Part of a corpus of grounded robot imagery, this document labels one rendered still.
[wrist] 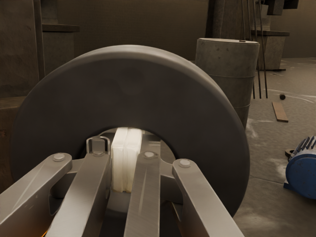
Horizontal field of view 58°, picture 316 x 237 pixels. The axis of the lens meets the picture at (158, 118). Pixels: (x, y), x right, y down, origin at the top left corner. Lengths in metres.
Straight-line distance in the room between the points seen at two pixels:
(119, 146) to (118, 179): 0.02
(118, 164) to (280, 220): 1.68
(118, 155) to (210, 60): 2.50
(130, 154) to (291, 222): 1.70
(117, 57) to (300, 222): 1.75
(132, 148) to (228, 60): 2.47
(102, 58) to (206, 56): 2.51
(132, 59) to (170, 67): 0.02
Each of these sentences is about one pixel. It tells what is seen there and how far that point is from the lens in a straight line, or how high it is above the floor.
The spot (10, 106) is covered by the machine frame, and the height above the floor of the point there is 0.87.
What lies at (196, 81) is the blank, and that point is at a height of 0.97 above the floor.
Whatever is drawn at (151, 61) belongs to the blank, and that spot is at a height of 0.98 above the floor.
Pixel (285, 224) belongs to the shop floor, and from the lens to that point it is 1.79.
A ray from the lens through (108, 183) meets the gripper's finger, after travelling 0.16.
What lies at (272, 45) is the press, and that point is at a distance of 7.83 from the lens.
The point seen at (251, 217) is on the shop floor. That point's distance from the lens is 1.76.
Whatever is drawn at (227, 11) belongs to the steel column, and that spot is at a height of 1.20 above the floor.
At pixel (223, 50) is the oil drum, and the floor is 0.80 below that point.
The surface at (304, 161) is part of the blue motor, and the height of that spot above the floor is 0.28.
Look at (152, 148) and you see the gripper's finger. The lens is 0.17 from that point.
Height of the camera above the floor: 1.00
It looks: 19 degrees down
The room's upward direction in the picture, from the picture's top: 4 degrees clockwise
